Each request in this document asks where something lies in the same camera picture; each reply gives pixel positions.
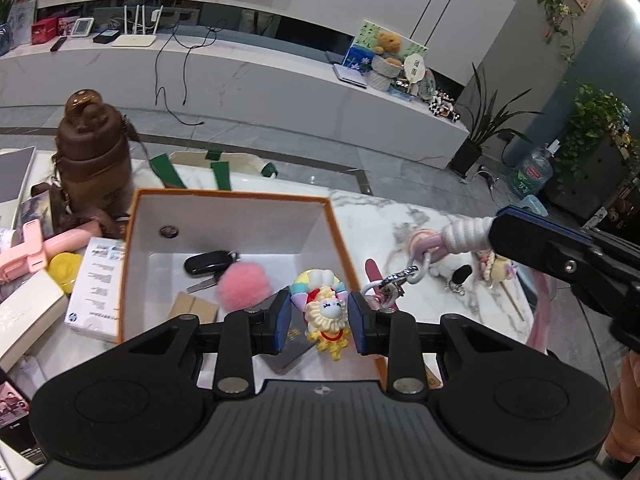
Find round white hand fan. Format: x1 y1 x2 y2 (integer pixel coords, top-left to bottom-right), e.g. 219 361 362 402
403 55 429 96

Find potted plant black pot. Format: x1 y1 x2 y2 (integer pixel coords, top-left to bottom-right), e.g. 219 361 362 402
447 62 543 179

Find beige box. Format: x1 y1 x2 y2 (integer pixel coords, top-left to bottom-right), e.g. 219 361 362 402
0 272 69 372

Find pink pompom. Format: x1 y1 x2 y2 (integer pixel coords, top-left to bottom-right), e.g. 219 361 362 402
216 261 274 310

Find hanging vine plant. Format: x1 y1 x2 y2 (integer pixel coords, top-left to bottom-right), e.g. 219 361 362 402
537 0 582 64

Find yellow round container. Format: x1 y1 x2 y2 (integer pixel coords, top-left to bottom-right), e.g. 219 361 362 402
48 252 84 294

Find brown water bottle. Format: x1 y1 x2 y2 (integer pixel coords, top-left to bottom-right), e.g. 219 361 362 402
30 89 140 239

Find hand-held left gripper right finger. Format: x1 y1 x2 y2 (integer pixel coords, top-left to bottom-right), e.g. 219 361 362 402
347 291 521 399

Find dark cabinet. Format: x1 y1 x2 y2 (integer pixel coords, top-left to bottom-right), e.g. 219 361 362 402
544 132 640 222

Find black white checkered toy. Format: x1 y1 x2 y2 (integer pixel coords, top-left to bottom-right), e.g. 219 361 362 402
429 91 464 122

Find red box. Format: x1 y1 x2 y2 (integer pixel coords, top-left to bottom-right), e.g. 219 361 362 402
31 17 60 44

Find black gift box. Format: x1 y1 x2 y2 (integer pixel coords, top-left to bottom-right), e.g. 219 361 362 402
262 325 321 374

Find colourful lion doll keychain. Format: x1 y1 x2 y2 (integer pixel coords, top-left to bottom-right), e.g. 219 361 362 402
292 269 351 362

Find white marble TV cabinet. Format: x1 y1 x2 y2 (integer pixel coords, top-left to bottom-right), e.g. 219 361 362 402
0 0 471 171

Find white printed box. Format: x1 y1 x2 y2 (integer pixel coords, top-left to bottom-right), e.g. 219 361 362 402
65 237 127 344

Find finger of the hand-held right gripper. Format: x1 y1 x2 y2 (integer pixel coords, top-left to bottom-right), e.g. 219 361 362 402
497 205 594 245
487 214 640 320

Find orange-rimmed white box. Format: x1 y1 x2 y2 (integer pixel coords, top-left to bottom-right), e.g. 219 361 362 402
117 188 387 397

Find pink white strap keychain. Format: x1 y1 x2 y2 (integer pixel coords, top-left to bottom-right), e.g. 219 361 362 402
360 215 496 317

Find bushy green plant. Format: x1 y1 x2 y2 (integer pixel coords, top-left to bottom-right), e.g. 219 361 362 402
552 85 634 187

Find white router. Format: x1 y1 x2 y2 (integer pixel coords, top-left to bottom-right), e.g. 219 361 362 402
111 5 164 48

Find person's right hand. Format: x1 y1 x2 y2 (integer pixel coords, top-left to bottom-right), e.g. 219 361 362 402
602 352 640 466

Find pink handheld fan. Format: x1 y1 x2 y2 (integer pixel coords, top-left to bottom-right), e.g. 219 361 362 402
0 220 104 285

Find large water jug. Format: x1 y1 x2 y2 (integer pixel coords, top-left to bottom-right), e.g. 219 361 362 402
507 144 556 199

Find crocheted doll on stick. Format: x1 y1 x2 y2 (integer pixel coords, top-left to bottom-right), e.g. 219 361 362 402
477 252 527 322

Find canvas tote bag green straps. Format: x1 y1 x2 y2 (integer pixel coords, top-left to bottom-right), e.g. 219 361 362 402
149 150 279 192

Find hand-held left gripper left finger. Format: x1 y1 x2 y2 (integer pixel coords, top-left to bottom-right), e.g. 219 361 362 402
120 289 292 400

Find black photo booklet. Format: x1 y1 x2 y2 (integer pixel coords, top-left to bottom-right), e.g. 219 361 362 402
0 380 49 467

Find small cardboard box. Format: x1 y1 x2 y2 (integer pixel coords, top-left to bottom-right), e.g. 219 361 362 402
167 292 219 324

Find glass plate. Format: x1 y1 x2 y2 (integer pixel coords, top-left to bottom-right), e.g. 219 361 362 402
417 70 437 101

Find black pompom keychain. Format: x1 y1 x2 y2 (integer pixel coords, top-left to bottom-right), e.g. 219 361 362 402
446 265 474 295

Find flower painting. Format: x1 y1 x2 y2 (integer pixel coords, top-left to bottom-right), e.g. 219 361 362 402
346 21 430 75

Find black car key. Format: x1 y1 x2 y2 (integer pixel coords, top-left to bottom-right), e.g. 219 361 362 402
184 250 242 294

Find black cable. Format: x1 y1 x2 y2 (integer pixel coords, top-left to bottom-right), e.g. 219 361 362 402
153 22 181 108
172 25 207 127

